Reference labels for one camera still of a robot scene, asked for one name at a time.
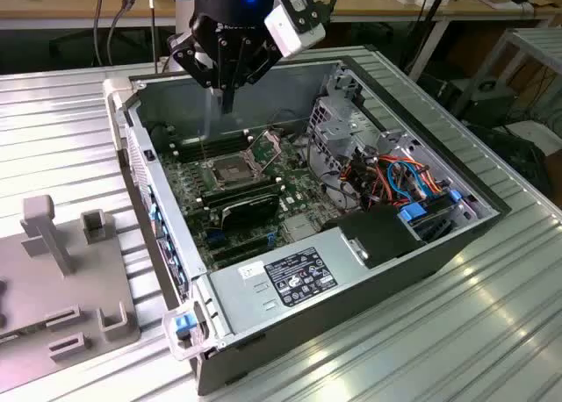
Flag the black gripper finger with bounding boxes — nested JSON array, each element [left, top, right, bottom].
[[168, 32, 229, 114], [227, 39, 283, 114]]

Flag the black RAM slot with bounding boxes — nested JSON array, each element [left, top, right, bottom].
[[178, 141, 255, 161], [203, 187, 283, 208], [174, 135, 252, 154], [199, 178, 281, 200], [171, 129, 250, 147]]

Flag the CPU socket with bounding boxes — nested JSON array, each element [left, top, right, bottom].
[[205, 155, 256, 189]]

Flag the black expansion slot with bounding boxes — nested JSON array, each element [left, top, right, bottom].
[[209, 233, 270, 268]]

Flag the metal socket cover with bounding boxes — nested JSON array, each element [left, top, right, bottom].
[[247, 129, 285, 176]]

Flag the silver drive cage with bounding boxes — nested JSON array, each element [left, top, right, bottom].
[[306, 95, 384, 160]]

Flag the wooden desk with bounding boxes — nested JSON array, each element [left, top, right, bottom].
[[0, 0, 177, 31], [327, 0, 562, 25]]

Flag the green motherboard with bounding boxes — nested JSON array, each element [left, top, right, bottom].
[[148, 125, 328, 271]]

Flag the black plastic bay cover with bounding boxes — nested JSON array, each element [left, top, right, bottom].
[[321, 203, 426, 270]]

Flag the blue disk carrier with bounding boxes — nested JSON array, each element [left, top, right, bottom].
[[396, 190, 463, 245]]

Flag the silver power supply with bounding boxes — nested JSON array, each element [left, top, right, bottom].
[[205, 229, 366, 335]]

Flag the open black PC case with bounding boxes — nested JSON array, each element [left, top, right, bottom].
[[103, 54, 506, 397]]

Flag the grey parts rack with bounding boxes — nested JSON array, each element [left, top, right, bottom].
[[0, 194, 142, 377]]

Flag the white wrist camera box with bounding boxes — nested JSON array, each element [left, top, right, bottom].
[[263, 0, 328, 60]]

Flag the grey hanging cable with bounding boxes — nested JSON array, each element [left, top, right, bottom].
[[107, 0, 144, 66], [92, 0, 110, 68]]

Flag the black cable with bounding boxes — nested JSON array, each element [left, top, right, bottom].
[[306, 133, 365, 212]]

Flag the orange wire bundle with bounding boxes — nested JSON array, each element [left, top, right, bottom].
[[341, 153, 445, 204]]

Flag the blue wire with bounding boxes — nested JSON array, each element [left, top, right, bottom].
[[385, 159, 430, 201]]

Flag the white metal shelf frame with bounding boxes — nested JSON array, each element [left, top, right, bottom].
[[451, 26, 562, 118]]

